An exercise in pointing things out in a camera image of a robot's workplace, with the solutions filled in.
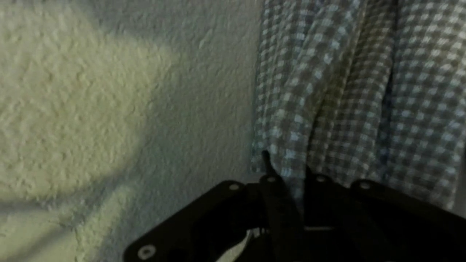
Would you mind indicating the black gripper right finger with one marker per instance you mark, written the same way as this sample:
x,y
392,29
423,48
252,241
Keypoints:
x,y
388,222

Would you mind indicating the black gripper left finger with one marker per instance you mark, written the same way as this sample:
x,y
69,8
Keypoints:
x,y
204,222

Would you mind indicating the checkered tan towel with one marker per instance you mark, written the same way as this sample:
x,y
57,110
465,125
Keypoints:
x,y
350,87

